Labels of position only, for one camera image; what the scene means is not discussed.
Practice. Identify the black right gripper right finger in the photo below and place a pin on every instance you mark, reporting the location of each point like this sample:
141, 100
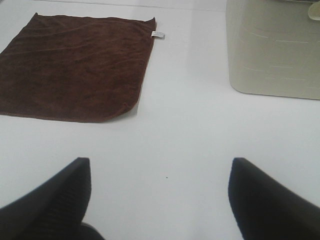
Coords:
264, 209

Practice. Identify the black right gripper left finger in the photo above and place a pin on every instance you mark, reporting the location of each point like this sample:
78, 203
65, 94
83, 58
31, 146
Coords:
54, 210

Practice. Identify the brown towel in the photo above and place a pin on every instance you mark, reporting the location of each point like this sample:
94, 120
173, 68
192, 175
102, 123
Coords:
75, 69

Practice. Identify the beige plastic bin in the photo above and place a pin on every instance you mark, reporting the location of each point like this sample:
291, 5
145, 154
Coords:
273, 47

